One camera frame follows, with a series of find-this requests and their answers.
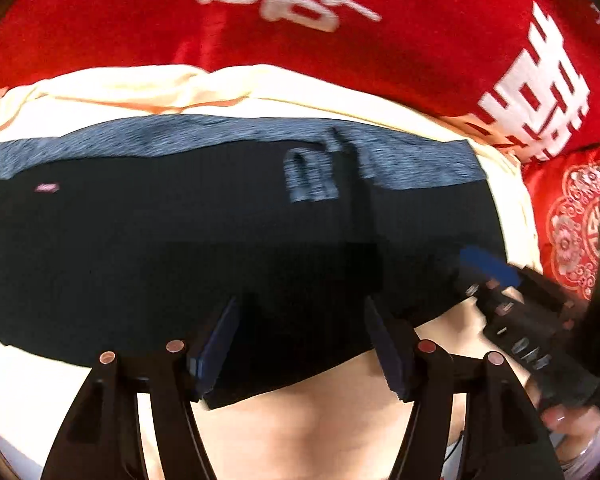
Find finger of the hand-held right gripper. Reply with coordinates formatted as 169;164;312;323
454;246;525;297

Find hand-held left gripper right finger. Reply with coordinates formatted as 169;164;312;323
364;297;567;480

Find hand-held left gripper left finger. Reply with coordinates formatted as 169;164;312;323
40;296;244;480

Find black pants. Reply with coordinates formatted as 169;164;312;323
0;137;512;411

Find person's right hand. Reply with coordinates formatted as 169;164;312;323
525;379;600;466

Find red embroidered cushion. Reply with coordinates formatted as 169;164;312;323
522;144;600;302

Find cream quilt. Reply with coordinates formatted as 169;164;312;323
0;62;547;480

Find blue leaf patterned cloth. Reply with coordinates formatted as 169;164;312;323
0;114;487;207

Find red printed blanket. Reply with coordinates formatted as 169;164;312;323
0;0;600;167

